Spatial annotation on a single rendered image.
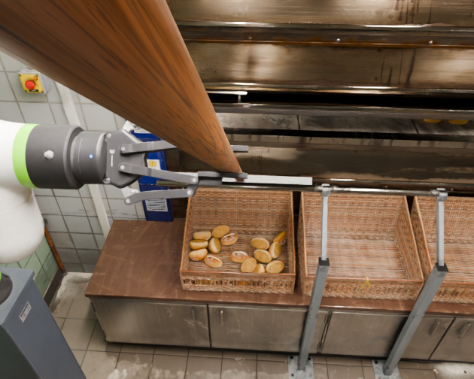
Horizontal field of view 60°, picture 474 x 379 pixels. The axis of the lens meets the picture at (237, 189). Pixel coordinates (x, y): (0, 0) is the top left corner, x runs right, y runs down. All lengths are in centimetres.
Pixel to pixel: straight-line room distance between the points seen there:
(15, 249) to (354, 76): 154
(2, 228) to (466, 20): 173
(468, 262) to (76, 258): 235
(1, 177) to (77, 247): 226
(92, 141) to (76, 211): 204
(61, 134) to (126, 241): 182
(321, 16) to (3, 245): 143
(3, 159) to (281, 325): 183
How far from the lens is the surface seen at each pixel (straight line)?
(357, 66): 191
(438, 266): 191
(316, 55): 187
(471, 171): 240
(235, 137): 205
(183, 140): 18
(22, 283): 154
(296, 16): 177
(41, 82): 206
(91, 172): 59
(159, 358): 262
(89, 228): 271
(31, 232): 71
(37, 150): 61
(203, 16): 178
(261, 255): 217
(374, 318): 224
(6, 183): 65
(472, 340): 256
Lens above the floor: 231
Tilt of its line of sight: 41 degrees down
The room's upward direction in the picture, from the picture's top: straight up
